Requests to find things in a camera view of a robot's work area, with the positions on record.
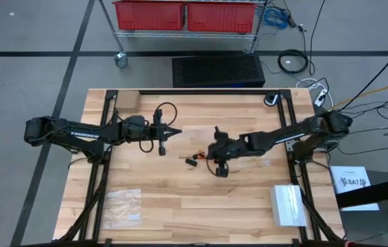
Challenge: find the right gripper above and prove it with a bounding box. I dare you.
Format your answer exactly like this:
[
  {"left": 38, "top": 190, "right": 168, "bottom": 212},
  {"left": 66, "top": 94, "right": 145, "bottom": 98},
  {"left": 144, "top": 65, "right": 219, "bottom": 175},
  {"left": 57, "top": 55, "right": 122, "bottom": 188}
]
[{"left": 200, "top": 126, "right": 248, "bottom": 178}]

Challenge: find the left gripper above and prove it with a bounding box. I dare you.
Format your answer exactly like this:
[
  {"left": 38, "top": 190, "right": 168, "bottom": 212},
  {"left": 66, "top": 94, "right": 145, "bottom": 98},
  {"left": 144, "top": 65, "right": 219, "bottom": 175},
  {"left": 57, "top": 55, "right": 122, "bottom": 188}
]
[{"left": 124, "top": 108, "right": 183, "bottom": 156}]

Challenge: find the small brown cardboard box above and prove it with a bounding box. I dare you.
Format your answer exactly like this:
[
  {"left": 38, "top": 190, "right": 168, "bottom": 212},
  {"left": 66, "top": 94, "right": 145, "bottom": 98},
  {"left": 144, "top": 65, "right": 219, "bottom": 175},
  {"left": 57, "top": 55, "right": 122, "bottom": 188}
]
[{"left": 114, "top": 89, "right": 141, "bottom": 113}]

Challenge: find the black perforated floor mat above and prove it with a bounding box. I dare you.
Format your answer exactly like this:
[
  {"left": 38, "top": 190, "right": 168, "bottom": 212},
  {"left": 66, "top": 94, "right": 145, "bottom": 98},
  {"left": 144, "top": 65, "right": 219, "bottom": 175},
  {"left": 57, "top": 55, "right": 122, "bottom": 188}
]
[{"left": 171, "top": 54, "right": 266, "bottom": 89}]

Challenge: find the white cardboard box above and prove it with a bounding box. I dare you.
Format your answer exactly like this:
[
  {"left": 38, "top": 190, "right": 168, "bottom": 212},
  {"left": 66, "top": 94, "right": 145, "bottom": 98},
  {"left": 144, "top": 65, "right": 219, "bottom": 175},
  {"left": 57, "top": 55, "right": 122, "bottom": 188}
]
[{"left": 269, "top": 184, "right": 308, "bottom": 228}]

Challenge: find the red plastic storage bin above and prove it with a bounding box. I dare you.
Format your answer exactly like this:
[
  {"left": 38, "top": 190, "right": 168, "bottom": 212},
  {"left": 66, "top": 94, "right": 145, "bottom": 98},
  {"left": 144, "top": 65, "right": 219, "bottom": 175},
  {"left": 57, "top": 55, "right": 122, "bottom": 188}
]
[
  {"left": 186, "top": 1, "right": 257, "bottom": 34},
  {"left": 112, "top": 0, "right": 186, "bottom": 32}
]

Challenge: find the white power strip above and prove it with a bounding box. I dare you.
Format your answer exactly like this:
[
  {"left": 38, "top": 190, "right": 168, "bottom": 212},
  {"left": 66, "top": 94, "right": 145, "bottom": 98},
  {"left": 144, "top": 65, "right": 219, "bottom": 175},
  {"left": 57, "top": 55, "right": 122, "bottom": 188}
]
[{"left": 313, "top": 88, "right": 328, "bottom": 108}]

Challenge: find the white printed paper sign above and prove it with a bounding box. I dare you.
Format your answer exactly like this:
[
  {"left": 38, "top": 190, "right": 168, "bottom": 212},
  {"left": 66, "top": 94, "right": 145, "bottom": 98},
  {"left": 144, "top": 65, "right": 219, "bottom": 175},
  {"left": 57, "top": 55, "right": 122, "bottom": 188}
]
[{"left": 329, "top": 165, "right": 380, "bottom": 212}]

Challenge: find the black framed side desk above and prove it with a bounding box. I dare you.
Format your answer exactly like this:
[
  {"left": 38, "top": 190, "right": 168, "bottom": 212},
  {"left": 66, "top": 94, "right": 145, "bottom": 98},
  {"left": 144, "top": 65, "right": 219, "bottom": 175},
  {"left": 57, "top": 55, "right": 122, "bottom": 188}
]
[{"left": 334, "top": 169, "right": 388, "bottom": 247}]

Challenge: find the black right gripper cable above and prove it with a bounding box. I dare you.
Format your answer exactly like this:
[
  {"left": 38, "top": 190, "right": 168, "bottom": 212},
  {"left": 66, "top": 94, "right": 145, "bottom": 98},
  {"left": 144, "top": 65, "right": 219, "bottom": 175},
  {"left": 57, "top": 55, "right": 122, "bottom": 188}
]
[{"left": 206, "top": 159, "right": 219, "bottom": 176}]

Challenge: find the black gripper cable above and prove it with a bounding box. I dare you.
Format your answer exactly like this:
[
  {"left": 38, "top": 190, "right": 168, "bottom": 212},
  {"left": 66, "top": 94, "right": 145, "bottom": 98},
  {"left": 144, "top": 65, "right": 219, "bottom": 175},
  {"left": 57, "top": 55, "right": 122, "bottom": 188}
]
[
  {"left": 206, "top": 159, "right": 219, "bottom": 176},
  {"left": 158, "top": 102, "right": 178, "bottom": 126}
]

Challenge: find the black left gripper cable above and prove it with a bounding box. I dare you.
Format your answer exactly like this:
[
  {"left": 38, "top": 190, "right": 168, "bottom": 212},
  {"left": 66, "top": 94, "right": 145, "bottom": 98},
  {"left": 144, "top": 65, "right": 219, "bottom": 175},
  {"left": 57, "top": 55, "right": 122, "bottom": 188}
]
[{"left": 158, "top": 102, "right": 178, "bottom": 126}]

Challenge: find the black aluminium table frame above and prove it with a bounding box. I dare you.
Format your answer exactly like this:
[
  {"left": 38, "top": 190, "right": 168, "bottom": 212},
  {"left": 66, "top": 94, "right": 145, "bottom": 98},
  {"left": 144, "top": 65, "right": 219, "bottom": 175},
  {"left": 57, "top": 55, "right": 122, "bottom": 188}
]
[{"left": 52, "top": 88, "right": 349, "bottom": 247}]

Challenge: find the chrome wire shelving rack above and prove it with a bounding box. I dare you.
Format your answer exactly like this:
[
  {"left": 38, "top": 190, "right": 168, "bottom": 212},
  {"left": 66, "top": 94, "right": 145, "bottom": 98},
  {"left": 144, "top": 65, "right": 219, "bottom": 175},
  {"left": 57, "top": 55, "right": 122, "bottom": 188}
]
[{"left": 97, "top": 0, "right": 269, "bottom": 69}]

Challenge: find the black coiled cable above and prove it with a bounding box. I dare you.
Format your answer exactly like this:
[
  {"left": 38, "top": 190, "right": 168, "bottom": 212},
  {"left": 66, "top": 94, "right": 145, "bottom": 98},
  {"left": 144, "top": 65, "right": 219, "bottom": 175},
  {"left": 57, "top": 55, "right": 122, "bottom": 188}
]
[{"left": 277, "top": 49, "right": 310, "bottom": 75}]

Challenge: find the white power cable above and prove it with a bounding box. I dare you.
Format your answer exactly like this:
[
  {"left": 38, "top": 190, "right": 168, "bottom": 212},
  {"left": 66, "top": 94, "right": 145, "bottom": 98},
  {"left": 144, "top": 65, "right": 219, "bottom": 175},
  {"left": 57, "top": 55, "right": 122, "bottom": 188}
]
[{"left": 295, "top": 77, "right": 335, "bottom": 110}]

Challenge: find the blue coiled cable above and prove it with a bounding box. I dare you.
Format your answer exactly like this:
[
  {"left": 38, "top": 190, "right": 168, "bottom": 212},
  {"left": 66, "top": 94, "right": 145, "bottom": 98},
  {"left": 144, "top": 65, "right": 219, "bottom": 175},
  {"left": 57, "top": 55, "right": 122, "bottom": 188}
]
[{"left": 261, "top": 6, "right": 290, "bottom": 31}]

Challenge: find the thin black hanging cable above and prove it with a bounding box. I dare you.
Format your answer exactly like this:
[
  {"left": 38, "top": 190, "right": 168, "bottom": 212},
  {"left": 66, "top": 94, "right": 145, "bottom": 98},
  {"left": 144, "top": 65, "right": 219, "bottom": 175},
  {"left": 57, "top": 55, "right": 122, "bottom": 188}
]
[{"left": 307, "top": 0, "right": 327, "bottom": 77}]

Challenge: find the yellow extension cable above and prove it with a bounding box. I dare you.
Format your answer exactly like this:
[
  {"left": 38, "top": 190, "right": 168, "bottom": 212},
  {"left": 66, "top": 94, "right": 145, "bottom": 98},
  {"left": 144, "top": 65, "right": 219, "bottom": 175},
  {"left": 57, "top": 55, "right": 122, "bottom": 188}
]
[{"left": 319, "top": 78, "right": 388, "bottom": 115}]

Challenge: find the thick black cable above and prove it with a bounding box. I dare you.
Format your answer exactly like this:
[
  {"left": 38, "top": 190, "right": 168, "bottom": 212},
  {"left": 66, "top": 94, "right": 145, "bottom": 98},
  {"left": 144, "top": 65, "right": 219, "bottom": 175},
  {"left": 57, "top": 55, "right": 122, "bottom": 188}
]
[{"left": 334, "top": 43, "right": 388, "bottom": 113}]

